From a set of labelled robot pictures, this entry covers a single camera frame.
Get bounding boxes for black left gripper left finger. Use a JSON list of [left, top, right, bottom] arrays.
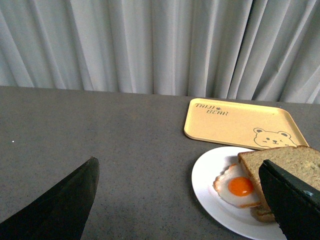
[[0, 157, 100, 240]]

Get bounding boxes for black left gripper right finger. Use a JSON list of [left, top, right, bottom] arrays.
[[258, 159, 320, 240]]

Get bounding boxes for bread slice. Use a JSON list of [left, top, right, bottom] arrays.
[[250, 206, 276, 223], [237, 145, 320, 212]]

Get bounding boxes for white round plate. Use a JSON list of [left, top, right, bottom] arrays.
[[191, 146, 286, 240]]

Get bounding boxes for fried egg toy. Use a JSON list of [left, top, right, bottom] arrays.
[[213, 163, 261, 209]]

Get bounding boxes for yellow bear tray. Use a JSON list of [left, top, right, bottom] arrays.
[[184, 98, 308, 150]]

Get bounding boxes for grey pleated curtain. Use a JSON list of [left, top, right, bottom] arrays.
[[0, 0, 320, 104]]

